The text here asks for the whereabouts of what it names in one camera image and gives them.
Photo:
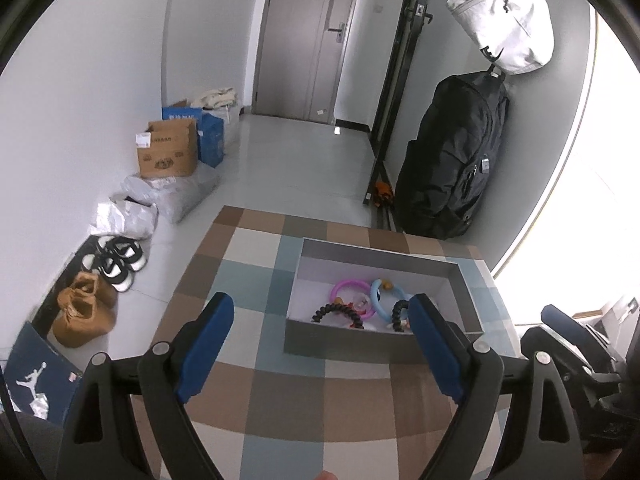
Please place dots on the grey door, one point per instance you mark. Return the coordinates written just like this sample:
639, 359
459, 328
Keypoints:
300, 35

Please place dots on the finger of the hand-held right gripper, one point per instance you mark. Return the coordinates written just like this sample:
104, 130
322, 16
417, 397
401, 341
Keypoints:
575, 327
555, 347

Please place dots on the beige cloth bag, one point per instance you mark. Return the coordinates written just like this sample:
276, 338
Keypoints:
217, 97

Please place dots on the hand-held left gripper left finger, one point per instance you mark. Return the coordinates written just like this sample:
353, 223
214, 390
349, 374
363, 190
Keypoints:
210, 342

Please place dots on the clear plastic bag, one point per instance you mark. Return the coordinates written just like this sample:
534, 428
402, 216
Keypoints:
180, 195

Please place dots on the blue shoe box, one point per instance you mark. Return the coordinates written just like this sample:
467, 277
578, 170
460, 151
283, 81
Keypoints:
35, 375

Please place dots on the brown cardboard box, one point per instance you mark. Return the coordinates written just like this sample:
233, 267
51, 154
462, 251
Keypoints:
167, 152

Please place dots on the white hanging bag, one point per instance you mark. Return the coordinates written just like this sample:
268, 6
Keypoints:
505, 20

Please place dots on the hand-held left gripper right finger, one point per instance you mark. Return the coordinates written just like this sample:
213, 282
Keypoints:
435, 350

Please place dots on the small orange object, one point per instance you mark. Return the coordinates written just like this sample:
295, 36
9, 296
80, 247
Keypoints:
382, 191

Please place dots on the black metal frame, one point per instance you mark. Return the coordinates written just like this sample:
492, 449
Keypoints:
400, 85

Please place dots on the blue cardboard box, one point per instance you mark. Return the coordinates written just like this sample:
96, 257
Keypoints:
212, 142

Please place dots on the small orange charm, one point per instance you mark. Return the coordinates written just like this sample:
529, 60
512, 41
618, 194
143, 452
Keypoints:
384, 286

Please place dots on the black backpack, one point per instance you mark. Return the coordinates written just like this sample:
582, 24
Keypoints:
450, 160

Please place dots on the checkered tablecloth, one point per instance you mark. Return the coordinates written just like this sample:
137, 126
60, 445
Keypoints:
290, 410

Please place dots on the brown boot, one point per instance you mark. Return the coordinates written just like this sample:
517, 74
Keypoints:
100, 290
80, 320

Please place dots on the grey cardboard storage box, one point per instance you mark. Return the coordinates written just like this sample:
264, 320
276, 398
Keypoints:
350, 346

